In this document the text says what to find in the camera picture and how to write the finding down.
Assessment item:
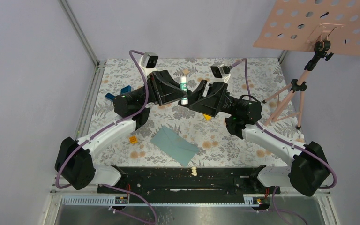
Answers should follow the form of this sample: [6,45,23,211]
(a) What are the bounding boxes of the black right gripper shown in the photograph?
[178,80,240,117]

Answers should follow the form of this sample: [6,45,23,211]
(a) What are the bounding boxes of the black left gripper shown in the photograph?
[134,71,193,107]

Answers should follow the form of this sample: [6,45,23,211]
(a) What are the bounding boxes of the green white glue stick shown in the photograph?
[180,76,188,105]

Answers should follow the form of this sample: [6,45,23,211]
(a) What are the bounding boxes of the teal paper envelope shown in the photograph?
[151,126,199,166]

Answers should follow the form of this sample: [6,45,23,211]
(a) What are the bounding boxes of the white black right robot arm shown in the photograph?
[179,80,333,196]

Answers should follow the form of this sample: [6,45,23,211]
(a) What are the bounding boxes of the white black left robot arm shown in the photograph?
[54,70,190,193]

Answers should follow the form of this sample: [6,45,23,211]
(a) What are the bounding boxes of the yellow rectangular block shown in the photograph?
[203,114,212,120]

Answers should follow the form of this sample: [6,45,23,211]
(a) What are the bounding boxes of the floral patterned table mat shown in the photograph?
[79,58,308,168]

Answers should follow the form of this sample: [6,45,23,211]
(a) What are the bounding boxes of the large blue lego brick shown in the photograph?
[120,85,133,94]

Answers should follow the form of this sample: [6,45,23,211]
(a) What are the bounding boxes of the small blue lego brick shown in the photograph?
[105,93,115,102]

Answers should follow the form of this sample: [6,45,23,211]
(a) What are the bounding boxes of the small orange lego brick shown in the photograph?
[129,136,138,144]

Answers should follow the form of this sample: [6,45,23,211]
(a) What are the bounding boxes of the cream chess knight piece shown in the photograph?
[191,166,197,176]

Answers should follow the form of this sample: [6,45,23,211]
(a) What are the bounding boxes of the pink music stand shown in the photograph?
[254,0,360,125]

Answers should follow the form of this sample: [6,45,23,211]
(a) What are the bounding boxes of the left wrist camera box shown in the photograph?
[139,52,159,73]

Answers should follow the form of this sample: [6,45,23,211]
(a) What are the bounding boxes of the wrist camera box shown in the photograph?
[139,52,159,73]
[210,63,233,83]

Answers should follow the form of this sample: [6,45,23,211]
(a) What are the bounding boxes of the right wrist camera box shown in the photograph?
[210,63,233,83]

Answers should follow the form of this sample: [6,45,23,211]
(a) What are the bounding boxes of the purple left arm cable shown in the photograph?
[55,50,158,225]

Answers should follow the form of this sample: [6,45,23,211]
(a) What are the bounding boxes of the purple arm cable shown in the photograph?
[55,50,158,225]
[231,58,338,225]

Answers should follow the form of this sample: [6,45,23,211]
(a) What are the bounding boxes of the aluminium frame post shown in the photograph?
[58,0,101,68]

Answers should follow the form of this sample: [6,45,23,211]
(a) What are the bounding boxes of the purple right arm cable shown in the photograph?
[231,58,338,225]

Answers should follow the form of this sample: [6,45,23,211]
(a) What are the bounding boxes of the white slotted cable duct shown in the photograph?
[60,195,263,207]

